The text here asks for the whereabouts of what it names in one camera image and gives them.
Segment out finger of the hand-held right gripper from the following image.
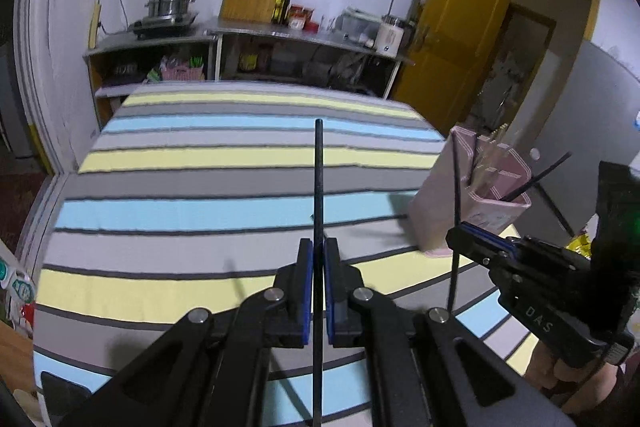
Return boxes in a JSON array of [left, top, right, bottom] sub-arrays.
[[446, 227, 507, 290], [459, 221, 591, 269]]

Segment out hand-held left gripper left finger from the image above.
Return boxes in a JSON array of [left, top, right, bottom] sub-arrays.
[[60, 237, 316, 427]]

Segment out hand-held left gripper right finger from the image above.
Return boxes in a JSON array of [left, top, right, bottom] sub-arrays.
[[322, 237, 576, 427]]

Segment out pink utensil holder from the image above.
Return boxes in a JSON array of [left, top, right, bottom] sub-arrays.
[[407, 127, 533, 258]]

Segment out black chopstick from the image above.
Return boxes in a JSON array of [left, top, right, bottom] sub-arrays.
[[311, 119, 326, 427], [446, 141, 463, 315], [500, 152, 572, 202]]

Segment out person's right hand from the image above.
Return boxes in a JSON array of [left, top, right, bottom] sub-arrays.
[[525, 337, 626, 415]]

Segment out yellow foil packet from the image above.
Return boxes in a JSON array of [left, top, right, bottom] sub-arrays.
[[565, 233, 597, 258]]

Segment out striped bed sheet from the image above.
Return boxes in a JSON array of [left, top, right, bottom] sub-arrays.
[[32, 79, 546, 427]]

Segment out grey cabinet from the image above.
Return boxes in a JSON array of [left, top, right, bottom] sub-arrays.
[[547, 41, 640, 228]]

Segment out yellow wooden door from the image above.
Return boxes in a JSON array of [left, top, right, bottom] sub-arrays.
[[392, 0, 516, 135]]

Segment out white electric kettle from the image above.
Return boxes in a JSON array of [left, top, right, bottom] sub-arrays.
[[375, 16, 405, 56]]

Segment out clear plastic container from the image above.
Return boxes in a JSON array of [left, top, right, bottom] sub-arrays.
[[339, 7, 382, 44]]

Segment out pink basket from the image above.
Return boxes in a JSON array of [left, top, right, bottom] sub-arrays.
[[159, 57, 207, 81]]

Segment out long steel shelf table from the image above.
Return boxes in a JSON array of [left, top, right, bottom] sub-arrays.
[[205, 18, 416, 100]]

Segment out red seasoning packets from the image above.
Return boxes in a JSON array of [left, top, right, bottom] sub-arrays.
[[289, 4, 321, 32]]

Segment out white green snack packet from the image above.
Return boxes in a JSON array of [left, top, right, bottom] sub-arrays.
[[0, 249, 37, 325]]

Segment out small steel shelf table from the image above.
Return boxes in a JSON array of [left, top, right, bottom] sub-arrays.
[[84, 32, 221, 128]]

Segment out gas stove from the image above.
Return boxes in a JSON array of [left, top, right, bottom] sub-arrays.
[[127, 14, 198, 40]]

